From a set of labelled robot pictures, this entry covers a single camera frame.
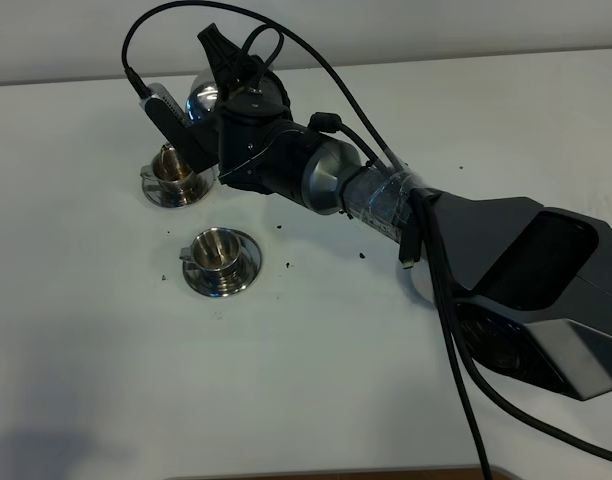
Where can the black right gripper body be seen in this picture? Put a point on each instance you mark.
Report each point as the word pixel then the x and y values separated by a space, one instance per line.
pixel 254 101

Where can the stainless steel teapot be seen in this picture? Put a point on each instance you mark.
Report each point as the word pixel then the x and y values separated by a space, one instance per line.
pixel 203 100

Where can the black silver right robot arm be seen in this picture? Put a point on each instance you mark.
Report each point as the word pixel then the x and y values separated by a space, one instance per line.
pixel 530 286

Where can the far stainless steel saucer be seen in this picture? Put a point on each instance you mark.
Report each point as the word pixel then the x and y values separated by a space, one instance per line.
pixel 166 200

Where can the stainless steel saucer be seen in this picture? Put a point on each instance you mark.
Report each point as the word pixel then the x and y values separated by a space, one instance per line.
pixel 166 200
pixel 231 281

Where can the far stainless steel teacup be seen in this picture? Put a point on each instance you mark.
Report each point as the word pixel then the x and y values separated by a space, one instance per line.
pixel 170 171

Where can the stainless steel teacup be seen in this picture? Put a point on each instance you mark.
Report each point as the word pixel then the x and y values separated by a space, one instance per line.
pixel 214 249
pixel 170 171

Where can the near stainless steel saucer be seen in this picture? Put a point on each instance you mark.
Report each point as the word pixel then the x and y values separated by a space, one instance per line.
pixel 231 281

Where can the near stainless steel teacup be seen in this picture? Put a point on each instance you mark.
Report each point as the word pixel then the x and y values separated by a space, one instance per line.
pixel 214 249

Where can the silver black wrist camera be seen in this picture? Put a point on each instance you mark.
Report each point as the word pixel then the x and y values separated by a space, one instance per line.
pixel 163 110

